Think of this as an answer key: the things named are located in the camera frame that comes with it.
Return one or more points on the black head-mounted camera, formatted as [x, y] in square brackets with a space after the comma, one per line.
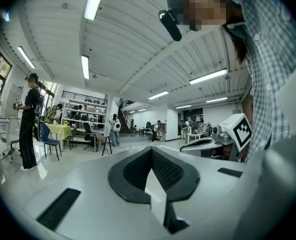
[171, 25]

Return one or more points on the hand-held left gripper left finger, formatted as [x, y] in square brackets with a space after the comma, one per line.
[93, 196]

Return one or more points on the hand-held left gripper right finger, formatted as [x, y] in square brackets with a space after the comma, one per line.
[208, 184]

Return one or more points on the person's head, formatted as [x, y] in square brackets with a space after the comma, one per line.
[204, 9]

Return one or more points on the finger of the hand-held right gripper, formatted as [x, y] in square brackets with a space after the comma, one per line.
[203, 140]
[208, 147]

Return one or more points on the dark staircase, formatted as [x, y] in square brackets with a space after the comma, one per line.
[124, 124]

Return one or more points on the person's right forearm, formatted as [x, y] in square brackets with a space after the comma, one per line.
[259, 146]

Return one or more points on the white shelving unit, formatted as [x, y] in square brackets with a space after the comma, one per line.
[88, 112]

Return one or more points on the small wooden cabinet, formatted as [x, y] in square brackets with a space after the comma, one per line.
[162, 131]

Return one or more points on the ceiling tube light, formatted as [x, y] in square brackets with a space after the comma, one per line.
[216, 99]
[85, 67]
[208, 76]
[26, 57]
[183, 106]
[158, 95]
[95, 1]

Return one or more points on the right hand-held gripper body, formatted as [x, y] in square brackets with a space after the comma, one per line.
[241, 134]

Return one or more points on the black office chair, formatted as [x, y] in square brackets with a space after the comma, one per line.
[88, 129]

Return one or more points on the yellow cloth table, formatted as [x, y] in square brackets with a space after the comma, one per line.
[60, 130]

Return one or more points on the person's plaid shirt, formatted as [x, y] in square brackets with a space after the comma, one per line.
[270, 59]

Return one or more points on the glass entrance window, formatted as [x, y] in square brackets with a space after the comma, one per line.
[51, 89]

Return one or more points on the blue chair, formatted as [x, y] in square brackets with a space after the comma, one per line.
[45, 131]

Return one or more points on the black dining chair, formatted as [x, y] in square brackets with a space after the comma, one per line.
[73, 132]

